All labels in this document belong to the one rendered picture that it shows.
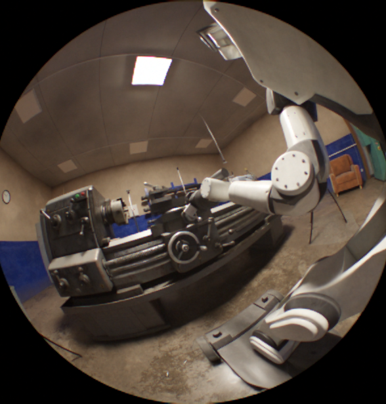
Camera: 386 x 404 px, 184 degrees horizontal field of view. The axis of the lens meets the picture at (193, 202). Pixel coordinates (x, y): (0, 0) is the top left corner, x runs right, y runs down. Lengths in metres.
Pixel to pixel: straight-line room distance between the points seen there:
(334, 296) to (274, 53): 0.37
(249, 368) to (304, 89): 0.84
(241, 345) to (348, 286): 0.61
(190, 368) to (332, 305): 0.83
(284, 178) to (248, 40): 0.23
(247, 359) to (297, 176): 0.72
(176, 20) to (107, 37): 0.99
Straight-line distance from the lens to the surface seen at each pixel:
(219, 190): 0.37
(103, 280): 0.89
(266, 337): 0.57
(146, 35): 2.53
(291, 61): 0.22
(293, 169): 0.20
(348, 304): 0.29
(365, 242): 0.32
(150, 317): 1.13
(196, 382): 0.93
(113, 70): 2.64
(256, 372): 0.71
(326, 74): 0.22
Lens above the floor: 0.87
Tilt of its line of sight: 5 degrees up
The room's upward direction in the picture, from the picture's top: 19 degrees counter-clockwise
